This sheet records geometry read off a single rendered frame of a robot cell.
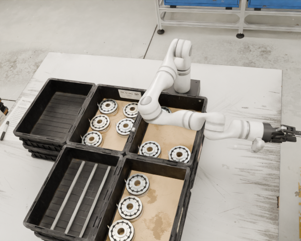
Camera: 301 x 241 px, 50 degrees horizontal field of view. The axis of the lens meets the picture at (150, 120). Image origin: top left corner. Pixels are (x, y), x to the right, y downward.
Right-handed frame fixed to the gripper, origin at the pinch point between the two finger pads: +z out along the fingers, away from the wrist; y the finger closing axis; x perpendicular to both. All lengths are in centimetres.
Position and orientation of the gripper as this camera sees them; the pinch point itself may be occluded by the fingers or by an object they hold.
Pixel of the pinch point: (296, 136)
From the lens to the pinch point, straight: 132.9
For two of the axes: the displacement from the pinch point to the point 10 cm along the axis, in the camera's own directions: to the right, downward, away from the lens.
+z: 9.9, 1.3, 0.5
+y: -0.9, 3.7, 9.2
